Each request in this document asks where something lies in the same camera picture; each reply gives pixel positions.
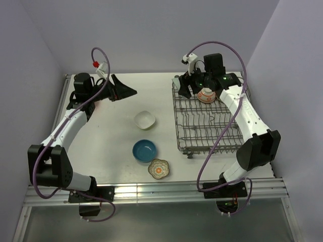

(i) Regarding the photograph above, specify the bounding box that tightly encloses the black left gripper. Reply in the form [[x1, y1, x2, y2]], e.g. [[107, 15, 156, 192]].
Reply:
[[88, 75, 137, 102]]

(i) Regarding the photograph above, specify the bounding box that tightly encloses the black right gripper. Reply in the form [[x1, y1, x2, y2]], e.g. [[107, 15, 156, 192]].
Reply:
[[178, 63, 212, 99]]

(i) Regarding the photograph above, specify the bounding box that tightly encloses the orange floral patterned bowl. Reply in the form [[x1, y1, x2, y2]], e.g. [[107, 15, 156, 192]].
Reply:
[[197, 88, 216, 103]]

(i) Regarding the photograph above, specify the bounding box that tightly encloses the pale green ceramic bowl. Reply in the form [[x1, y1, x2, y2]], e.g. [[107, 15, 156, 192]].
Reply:
[[172, 76, 181, 90]]

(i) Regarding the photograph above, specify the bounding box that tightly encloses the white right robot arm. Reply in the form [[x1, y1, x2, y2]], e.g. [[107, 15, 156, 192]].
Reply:
[[174, 53, 281, 197]]

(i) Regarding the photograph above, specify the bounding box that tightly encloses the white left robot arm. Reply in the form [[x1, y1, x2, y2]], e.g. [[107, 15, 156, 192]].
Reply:
[[27, 73, 137, 201]]

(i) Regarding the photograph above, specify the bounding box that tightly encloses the small flower shaped patterned dish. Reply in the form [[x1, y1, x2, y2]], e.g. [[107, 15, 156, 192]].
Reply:
[[148, 159, 170, 179]]

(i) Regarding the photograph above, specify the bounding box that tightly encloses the white square bowl green outside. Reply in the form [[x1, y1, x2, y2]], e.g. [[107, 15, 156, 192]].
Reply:
[[134, 110, 156, 130]]

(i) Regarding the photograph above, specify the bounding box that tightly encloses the blue ceramic bowl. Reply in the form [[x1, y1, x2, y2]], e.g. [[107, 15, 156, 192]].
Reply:
[[132, 139, 157, 163]]

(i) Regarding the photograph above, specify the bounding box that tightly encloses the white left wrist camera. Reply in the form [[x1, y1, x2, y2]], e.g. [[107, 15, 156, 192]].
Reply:
[[96, 62, 109, 80]]

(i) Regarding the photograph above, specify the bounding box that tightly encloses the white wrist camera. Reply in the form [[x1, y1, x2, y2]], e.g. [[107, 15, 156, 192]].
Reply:
[[182, 53, 198, 76], [96, 62, 109, 80]]

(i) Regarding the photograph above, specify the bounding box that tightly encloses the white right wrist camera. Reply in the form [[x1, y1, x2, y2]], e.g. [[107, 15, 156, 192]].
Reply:
[[182, 53, 198, 76]]

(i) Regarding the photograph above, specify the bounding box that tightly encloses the grey wire dish rack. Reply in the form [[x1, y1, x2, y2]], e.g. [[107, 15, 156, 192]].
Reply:
[[172, 84, 232, 159]]

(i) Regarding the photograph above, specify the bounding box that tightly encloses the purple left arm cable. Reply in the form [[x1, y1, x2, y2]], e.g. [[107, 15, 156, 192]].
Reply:
[[32, 47, 116, 222]]

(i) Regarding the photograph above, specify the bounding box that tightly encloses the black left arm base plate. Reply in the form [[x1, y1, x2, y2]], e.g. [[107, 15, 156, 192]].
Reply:
[[68, 186, 115, 203]]

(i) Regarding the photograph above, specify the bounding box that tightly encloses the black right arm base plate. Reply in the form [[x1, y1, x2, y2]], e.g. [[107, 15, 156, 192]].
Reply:
[[203, 181, 248, 199]]

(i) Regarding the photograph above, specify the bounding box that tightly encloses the aluminium frame rail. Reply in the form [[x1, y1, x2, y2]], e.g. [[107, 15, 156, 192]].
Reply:
[[23, 178, 289, 207]]

